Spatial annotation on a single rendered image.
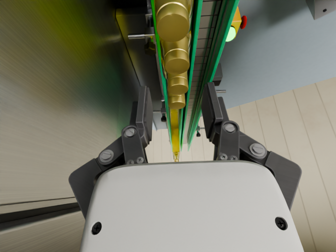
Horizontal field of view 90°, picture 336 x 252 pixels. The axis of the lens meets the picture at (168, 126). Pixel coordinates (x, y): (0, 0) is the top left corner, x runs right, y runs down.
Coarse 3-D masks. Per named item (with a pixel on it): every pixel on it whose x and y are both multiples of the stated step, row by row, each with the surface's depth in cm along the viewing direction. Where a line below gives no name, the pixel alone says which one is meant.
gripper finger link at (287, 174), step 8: (272, 152) 11; (248, 160) 11; (256, 160) 11; (264, 160) 11; (272, 160) 11; (280, 160) 11; (288, 160) 11; (272, 168) 10; (280, 168) 10; (288, 168) 10; (296, 168) 10; (280, 176) 10; (288, 176) 10; (296, 176) 10; (280, 184) 10; (288, 184) 10; (296, 184) 10; (288, 192) 9; (288, 200) 9; (288, 208) 9
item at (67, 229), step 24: (120, 0) 51; (120, 96) 46; (120, 120) 46; (0, 216) 14; (24, 216) 16; (48, 216) 16; (72, 216) 19; (0, 240) 11; (24, 240) 13; (48, 240) 16; (72, 240) 19
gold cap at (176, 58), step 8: (184, 40) 22; (168, 48) 22; (176, 48) 21; (184, 48) 22; (168, 56) 22; (176, 56) 21; (184, 56) 21; (168, 64) 22; (176, 64) 22; (184, 64) 22; (168, 72) 24; (176, 72) 24
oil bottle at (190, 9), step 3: (189, 0) 23; (192, 0) 23; (189, 3) 23; (192, 3) 23; (189, 6) 23; (192, 6) 24; (189, 9) 23; (192, 9) 24; (189, 12) 23; (189, 15) 24; (189, 18) 24; (189, 21) 24; (189, 24) 25; (189, 27) 26; (189, 30) 26
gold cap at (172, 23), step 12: (156, 0) 18; (168, 0) 16; (180, 0) 16; (156, 12) 17; (168, 12) 16; (180, 12) 16; (156, 24) 17; (168, 24) 17; (180, 24) 17; (168, 36) 18; (180, 36) 18
